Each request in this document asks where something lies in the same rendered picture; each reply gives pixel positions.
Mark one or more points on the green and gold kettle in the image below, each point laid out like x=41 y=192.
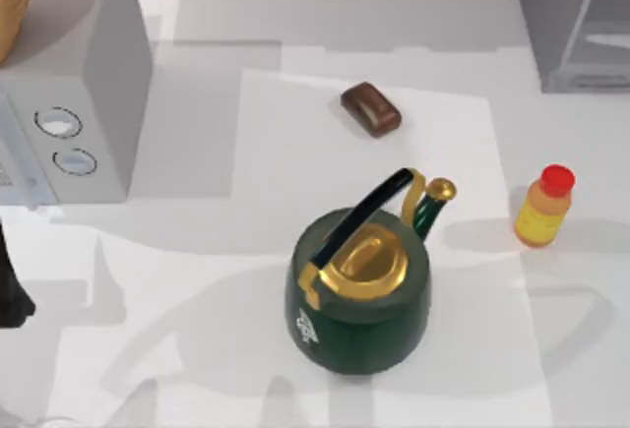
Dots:
x=357 y=295

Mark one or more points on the pale microwave oven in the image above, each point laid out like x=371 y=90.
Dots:
x=110 y=79

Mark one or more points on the brown bread loaf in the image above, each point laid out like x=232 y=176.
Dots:
x=371 y=109

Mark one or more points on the yellow bottle with red cap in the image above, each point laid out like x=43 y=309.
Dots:
x=541 y=211

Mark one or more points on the round microwave knob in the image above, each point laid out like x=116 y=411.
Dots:
x=58 y=123
x=75 y=161

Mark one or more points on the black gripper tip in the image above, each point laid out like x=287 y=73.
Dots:
x=12 y=295

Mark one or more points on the woven wooden basket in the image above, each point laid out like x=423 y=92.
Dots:
x=12 y=0

